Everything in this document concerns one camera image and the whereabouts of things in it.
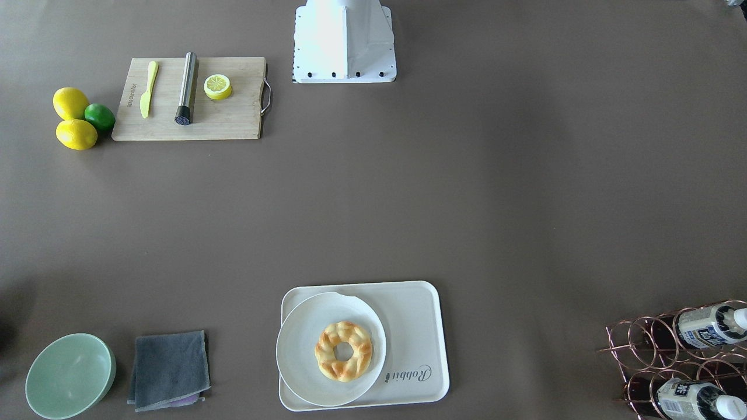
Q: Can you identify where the white serving tray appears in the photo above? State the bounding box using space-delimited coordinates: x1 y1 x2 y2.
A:
278 280 450 411

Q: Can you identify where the grey folded cloth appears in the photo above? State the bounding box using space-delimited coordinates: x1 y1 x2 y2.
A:
127 330 211 412

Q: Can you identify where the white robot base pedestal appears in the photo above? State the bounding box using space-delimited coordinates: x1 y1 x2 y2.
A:
292 1 397 83

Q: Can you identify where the yellow lemon upper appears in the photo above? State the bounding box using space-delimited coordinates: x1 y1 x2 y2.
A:
53 87 90 120

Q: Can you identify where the copper wire bottle rack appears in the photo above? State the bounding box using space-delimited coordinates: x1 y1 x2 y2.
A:
606 300 745 419

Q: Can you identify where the half lemon slice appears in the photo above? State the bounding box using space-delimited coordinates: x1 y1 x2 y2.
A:
203 74 233 100

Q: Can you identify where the green lime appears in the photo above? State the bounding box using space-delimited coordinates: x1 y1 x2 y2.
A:
83 103 116 131

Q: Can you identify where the braided ring bread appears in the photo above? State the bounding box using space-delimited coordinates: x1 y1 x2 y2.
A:
314 321 373 383

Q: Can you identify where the mint green bowl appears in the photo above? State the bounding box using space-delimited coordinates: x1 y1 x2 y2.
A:
26 333 117 419

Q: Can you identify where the yellow plastic knife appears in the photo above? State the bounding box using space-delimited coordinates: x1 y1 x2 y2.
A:
139 60 159 119

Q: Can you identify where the tea bottle white cap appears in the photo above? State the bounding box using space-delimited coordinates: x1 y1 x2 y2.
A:
674 304 746 350

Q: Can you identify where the yellow lemon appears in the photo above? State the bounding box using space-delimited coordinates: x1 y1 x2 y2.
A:
55 119 98 151
53 87 90 120

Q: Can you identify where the white round plate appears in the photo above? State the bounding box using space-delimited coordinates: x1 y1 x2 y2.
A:
277 292 387 407

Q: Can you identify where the yellow lemon lower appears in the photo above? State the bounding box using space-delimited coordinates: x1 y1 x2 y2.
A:
55 119 98 151

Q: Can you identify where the tea bottle in rack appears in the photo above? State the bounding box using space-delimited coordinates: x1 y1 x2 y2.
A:
625 376 746 419

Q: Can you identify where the wooden cutting board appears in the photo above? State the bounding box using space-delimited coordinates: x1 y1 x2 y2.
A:
111 57 267 141

